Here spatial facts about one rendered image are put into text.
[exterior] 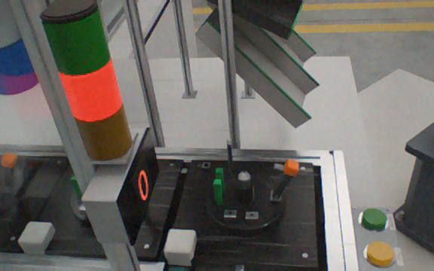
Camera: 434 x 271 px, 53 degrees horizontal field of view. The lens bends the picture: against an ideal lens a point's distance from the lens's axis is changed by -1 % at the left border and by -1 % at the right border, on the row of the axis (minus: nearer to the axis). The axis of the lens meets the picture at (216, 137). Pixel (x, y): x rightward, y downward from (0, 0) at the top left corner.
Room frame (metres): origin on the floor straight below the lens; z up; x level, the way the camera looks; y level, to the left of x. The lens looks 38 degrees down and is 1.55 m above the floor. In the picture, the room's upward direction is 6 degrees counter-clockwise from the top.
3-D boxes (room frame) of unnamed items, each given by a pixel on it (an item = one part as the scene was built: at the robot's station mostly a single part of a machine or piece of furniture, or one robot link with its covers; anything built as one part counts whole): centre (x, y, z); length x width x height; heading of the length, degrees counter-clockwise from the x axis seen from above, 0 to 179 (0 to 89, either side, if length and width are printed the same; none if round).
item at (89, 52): (0.37, 0.11, 1.38); 0.05 x 0.05 x 0.05
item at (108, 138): (0.37, 0.11, 1.28); 0.05 x 0.05 x 0.05
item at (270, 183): (0.54, -0.04, 0.98); 0.14 x 0.14 x 0.02
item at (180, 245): (0.46, 0.08, 0.97); 0.05 x 0.05 x 0.04; 79
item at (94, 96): (0.37, 0.11, 1.33); 0.05 x 0.05 x 0.05
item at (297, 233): (0.54, -0.04, 0.96); 0.24 x 0.24 x 0.02; 79
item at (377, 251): (0.41, -0.23, 0.96); 0.04 x 0.04 x 0.02
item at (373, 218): (0.48, -0.25, 0.96); 0.04 x 0.04 x 0.02
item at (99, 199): (0.37, 0.11, 1.29); 0.12 x 0.05 x 0.25; 169
